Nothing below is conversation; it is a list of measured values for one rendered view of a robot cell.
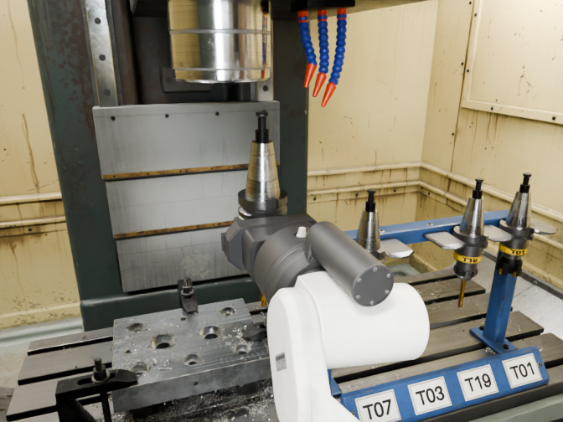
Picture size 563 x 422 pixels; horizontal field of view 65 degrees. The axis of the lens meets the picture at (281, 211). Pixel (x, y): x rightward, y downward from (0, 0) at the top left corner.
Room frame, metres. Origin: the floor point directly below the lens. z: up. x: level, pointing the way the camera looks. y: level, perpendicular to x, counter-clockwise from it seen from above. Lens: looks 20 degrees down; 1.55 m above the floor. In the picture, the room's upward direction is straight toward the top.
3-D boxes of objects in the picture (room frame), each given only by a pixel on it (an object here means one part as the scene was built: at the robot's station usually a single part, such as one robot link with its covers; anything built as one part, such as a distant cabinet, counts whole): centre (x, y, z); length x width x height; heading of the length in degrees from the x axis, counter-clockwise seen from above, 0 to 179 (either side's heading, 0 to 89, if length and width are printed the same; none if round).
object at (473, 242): (0.77, -0.36, 1.21); 0.06 x 0.06 x 0.03
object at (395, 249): (0.72, -0.20, 1.21); 0.07 x 0.05 x 0.01; 18
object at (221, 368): (0.77, 0.19, 0.97); 0.29 x 0.23 x 0.05; 108
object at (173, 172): (1.18, 0.24, 1.16); 0.48 x 0.05 x 0.51; 108
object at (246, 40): (0.76, 0.10, 1.56); 0.16 x 0.16 x 0.12
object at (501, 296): (0.88, -0.50, 1.05); 0.10 x 0.05 x 0.30; 18
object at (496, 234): (0.79, -0.41, 1.21); 0.07 x 0.05 x 0.01; 18
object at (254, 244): (0.44, -0.01, 1.33); 0.13 x 0.12 x 0.10; 108
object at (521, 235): (0.81, -0.46, 1.21); 0.06 x 0.06 x 0.03
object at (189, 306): (0.92, 0.22, 0.97); 0.13 x 0.03 x 0.15; 18
